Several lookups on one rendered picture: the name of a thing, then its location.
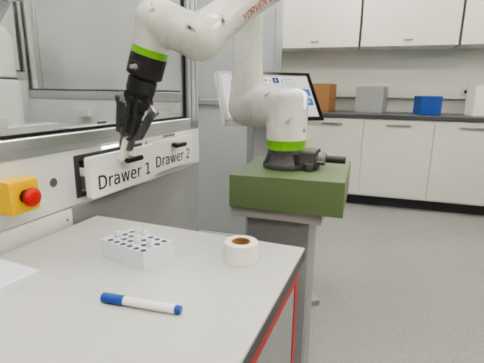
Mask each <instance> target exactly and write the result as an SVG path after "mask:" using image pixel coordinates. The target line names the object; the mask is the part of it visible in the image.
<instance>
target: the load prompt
mask: <svg viewBox="0 0 484 363"><path fill-rule="evenodd" d="M264 84H287V82H286V79H285V77H281V76H264Z"/></svg>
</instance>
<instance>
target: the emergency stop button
mask: <svg viewBox="0 0 484 363"><path fill-rule="evenodd" d="M41 197H42V196H41V192H40V190H39V189H37V188H29V189H27V190H26V191H25V192H24V194H23V196H22V200H23V203H25V204H26V206H29V207H34V206H36V205H38V204H39V203H40V200H41Z"/></svg>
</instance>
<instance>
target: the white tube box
mask: <svg viewBox="0 0 484 363"><path fill-rule="evenodd" d="M120 234H121V235H120V238H115V235H114V234H113V235H110V236H107V237H105V238H102V239H100V241H101V250H102V256H103V257H105V258H108V259H111V260H113V261H117V262H120V263H121V264H125V265H128V266H131V267H133V268H136V269H139V270H141V271H146V270H148V269H150V268H151V267H153V266H155V265H157V264H160V263H161V262H163V261H165V260H167V259H170V258H171V257H173V256H174V239H171V238H167V237H164V236H160V235H156V234H154V233H149V232H147V236H141V231H140V234H139V235H136V234H135V229H134V228H129V229H127V230H124V231H121V232H120ZM133 236H140V243H139V244H134V242H133ZM147 240H153V248H148V247H147Z"/></svg>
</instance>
